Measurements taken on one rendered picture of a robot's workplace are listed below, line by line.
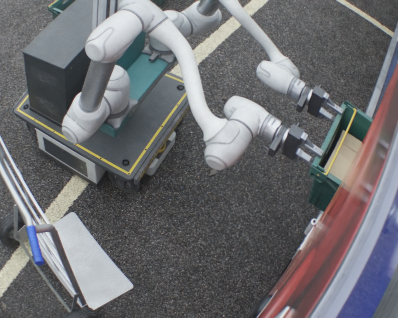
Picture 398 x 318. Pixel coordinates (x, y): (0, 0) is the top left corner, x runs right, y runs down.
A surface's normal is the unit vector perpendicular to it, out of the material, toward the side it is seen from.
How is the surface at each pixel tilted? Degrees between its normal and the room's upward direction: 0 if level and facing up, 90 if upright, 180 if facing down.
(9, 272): 0
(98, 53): 85
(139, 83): 0
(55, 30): 0
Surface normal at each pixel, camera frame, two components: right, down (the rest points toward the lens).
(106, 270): 0.09, -0.54
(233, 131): 0.39, -0.32
